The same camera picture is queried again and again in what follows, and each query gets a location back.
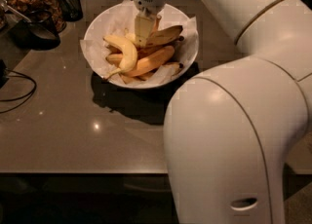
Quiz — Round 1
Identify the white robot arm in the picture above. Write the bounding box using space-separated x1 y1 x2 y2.
164 0 312 224

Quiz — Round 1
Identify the upright banana behind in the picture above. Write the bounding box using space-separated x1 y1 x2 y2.
152 15 162 33

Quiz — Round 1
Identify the white bowl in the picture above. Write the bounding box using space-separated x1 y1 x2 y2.
83 0 200 90

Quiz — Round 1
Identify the left curved yellow banana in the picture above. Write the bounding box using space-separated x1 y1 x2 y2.
103 35 137 80

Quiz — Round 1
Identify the long orange-yellow banana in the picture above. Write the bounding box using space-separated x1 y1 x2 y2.
125 46 175 77

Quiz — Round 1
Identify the bottom right brownish banana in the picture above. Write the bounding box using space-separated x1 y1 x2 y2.
164 61 183 76

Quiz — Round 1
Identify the black mesh pen holder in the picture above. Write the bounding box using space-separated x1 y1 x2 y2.
58 0 83 21

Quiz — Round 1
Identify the black mesh cup front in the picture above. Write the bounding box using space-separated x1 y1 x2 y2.
12 10 60 50

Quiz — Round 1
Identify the metal spoon handle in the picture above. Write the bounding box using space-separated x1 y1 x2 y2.
0 0 32 23

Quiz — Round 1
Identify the black cable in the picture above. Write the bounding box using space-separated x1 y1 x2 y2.
0 67 38 115

